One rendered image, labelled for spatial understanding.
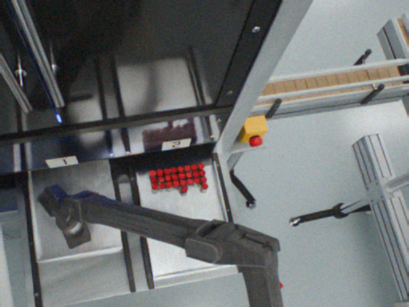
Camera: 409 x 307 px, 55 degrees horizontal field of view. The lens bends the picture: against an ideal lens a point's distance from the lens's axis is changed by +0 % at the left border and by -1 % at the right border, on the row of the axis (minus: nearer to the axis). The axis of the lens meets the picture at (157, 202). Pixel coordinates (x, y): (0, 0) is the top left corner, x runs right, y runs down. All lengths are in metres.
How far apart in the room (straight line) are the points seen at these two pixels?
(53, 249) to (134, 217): 0.48
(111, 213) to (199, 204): 0.47
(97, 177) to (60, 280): 0.35
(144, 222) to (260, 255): 0.26
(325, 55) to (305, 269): 1.38
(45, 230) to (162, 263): 0.38
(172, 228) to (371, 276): 1.80
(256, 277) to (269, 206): 1.57
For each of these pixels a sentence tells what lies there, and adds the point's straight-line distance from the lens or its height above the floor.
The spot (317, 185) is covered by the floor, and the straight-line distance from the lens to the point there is 2.42.
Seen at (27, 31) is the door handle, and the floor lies 1.64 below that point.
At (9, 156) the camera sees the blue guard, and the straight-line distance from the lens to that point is 1.11.
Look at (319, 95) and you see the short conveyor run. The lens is 1.48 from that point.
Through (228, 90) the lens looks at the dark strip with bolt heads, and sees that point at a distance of 0.96.
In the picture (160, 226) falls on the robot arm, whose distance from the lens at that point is 0.79.
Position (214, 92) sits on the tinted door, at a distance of 0.97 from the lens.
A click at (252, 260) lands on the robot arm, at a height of 1.43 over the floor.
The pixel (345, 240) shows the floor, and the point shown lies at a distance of 2.41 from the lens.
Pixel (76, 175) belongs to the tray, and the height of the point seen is 0.88.
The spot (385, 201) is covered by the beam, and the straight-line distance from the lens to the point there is 1.92.
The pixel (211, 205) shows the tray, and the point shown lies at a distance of 1.27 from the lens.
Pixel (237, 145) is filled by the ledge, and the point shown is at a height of 0.88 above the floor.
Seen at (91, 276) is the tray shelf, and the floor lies 0.88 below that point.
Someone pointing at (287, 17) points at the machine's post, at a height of 1.52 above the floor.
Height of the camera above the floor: 2.10
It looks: 75 degrees down
